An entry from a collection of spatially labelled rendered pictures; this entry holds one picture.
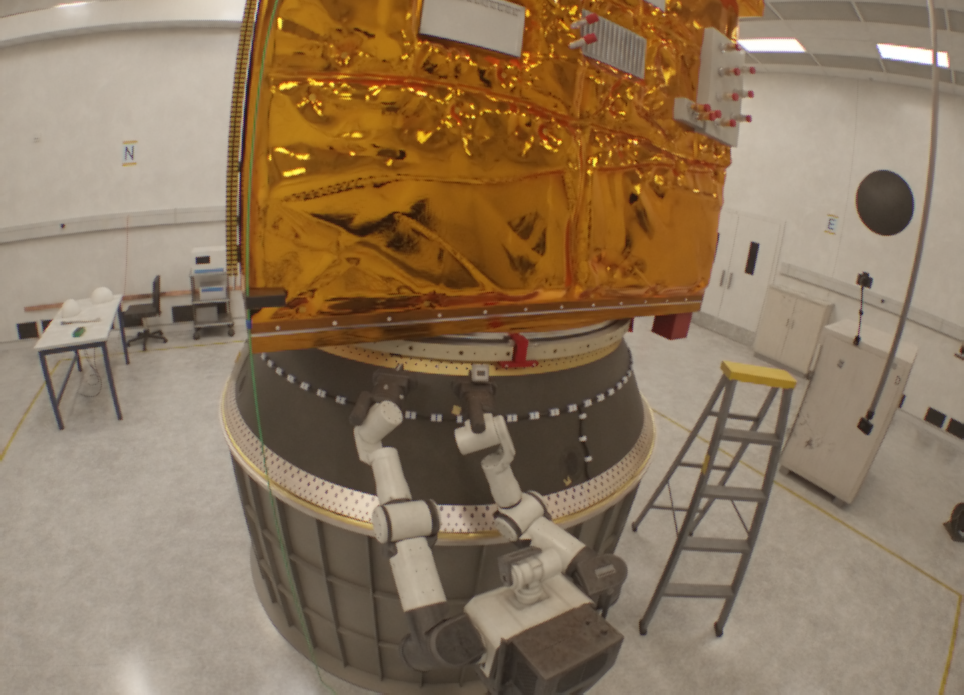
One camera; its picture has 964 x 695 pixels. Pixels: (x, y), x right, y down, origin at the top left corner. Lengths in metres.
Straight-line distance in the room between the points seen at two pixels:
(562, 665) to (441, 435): 0.82
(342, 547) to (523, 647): 0.92
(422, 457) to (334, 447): 0.30
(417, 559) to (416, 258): 0.73
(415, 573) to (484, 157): 1.02
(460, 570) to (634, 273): 1.25
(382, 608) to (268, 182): 1.53
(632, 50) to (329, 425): 1.67
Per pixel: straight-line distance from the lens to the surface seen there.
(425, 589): 0.93
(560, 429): 1.57
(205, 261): 6.16
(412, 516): 0.94
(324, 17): 1.16
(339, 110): 1.13
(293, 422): 1.64
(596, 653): 0.95
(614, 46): 1.67
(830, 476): 4.70
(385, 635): 2.06
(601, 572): 1.11
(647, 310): 1.94
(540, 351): 1.45
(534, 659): 0.92
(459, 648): 0.93
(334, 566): 1.79
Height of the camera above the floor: 2.21
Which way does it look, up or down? 19 degrees down
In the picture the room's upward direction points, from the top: 6 degrees clockwise
